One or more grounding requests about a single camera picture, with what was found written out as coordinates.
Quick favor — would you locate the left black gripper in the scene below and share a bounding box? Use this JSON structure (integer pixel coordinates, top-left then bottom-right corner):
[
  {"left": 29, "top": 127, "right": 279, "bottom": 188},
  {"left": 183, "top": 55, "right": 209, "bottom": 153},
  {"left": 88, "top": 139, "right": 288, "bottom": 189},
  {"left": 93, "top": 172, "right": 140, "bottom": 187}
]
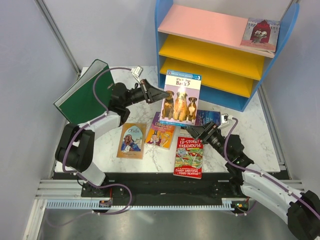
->
[{"left": 123, "top": 79, "right": 170, "bottom": 107}]

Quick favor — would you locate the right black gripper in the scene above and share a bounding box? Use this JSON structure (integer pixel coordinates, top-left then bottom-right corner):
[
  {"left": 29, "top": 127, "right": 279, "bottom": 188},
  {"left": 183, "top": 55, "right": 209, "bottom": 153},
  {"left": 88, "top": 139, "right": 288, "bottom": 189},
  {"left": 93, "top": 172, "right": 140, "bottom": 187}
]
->
[{"left": 184, "top": 120, "right": 230, "bottom": 160}]

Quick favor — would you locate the dogs bark book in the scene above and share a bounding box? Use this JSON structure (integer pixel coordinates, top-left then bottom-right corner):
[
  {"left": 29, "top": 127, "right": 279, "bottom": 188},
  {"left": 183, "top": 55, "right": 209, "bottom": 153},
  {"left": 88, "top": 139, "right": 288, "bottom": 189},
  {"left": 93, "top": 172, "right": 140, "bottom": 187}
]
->
[{"left": 159, "top": 69, "right": 202, "bottom": 127}]

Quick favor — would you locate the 13-Storey Treehouse book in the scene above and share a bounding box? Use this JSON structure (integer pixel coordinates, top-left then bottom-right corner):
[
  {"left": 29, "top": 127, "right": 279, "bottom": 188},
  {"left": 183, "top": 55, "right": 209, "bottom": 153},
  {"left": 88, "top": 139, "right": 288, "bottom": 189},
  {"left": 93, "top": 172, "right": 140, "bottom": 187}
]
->
[{"left": 173, "top": 136, "right": 204, "bottom": 179}]

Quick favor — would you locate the Roald Dahl Charlie book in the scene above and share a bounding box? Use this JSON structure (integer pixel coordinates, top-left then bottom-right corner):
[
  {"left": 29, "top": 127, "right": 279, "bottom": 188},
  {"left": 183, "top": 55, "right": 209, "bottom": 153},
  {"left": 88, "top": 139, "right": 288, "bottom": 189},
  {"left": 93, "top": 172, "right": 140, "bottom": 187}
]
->
[{"left": 145, "top": 112, "right": 176, "bottom": 150}]

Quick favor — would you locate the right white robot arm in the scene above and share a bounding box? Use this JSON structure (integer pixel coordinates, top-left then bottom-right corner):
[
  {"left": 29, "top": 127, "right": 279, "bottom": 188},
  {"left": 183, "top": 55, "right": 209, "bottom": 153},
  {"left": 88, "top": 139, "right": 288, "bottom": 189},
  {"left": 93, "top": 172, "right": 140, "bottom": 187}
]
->
[{"left": 185, "top": 121, "right": 320, "bottom": 240}]

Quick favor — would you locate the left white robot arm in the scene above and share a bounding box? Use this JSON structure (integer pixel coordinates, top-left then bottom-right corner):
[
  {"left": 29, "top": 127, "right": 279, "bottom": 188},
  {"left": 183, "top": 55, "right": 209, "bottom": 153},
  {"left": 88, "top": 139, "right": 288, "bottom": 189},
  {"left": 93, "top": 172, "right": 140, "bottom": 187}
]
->
[{"left": 55, "top": 79, "right": 170, "bottom": 197}]

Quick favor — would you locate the Jane Eyre book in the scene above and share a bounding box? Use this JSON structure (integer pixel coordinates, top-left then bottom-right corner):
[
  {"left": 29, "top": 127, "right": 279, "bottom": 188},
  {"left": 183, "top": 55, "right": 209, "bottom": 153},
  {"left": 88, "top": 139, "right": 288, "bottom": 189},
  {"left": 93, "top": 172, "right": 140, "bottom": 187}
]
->
[{"left": 186, "top": 109, "right": 221, "bottom": 126}]

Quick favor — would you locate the blue shelf unit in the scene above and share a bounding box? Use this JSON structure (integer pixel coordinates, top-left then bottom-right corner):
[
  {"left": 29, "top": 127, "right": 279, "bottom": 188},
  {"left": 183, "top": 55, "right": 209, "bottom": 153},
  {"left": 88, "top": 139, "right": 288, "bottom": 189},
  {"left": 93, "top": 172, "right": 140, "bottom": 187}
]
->
[{"left": 154, "top": 0, "right": 300, "bottom": 112}]

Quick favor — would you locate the green lever arch binder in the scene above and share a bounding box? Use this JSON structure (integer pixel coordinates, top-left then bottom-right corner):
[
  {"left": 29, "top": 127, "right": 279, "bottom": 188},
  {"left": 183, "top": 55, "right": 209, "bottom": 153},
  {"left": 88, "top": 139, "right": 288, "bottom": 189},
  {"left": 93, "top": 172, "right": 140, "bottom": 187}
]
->
[{"left": 53, "top": 59, "right": 115, "bottom": 125}]

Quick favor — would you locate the grey red castle book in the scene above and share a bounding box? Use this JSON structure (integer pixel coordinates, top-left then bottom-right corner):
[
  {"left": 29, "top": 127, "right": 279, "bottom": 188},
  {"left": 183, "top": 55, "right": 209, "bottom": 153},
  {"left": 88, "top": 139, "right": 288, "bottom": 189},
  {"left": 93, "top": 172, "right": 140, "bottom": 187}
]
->
[{"left": 240, "top": 17, "right": 281, "bottom": 53}]

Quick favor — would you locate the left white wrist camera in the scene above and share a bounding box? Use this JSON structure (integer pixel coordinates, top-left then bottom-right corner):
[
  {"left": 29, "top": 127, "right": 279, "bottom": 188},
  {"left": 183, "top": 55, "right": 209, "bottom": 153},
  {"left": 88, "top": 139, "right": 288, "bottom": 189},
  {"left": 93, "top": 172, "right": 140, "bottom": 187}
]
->
[{"left": 131, "top": 65, "right": 143, "bottom": 85}]

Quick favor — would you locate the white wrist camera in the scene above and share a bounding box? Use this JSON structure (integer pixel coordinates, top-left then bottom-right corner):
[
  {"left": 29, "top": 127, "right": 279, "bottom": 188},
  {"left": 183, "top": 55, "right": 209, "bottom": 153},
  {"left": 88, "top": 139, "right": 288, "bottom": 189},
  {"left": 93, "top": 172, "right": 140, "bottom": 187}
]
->
[
  {"left": 131, "top": 65, "right": 143, "bottom": 85},
  {"left": 220, "top": 113, "right": 234, "bottom": 126}
]

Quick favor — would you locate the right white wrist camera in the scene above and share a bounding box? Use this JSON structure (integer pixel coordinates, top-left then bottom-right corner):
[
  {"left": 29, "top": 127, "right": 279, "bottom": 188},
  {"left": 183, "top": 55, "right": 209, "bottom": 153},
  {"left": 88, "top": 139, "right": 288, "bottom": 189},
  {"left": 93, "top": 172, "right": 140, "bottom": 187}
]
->
[{"left": 220, "top": 113, "right": 234, "bottom": 126}]

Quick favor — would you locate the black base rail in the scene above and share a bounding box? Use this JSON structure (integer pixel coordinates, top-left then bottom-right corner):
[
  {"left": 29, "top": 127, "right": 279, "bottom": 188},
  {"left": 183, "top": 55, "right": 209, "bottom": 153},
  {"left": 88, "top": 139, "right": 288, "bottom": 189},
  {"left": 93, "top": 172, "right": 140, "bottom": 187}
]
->
[{"left": 81, "top": 172, "right": 246, "bottom": 205}]

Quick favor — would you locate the aluminium frame post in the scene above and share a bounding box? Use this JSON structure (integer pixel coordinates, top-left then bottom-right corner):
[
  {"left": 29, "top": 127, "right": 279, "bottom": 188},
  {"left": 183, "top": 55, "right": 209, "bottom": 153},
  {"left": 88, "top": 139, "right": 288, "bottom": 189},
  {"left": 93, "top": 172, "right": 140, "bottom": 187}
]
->
[{"left": 34, "top": 0, "right": 82, "bottom": 77}]

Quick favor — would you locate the white slotted cable duct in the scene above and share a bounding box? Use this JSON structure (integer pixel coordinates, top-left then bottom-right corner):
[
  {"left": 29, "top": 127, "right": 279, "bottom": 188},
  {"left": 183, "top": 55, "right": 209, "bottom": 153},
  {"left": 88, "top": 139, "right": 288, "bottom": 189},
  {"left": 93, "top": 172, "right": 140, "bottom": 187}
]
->
[{"left": 45, "top": 198, "right": 248, "bottom": 211}]

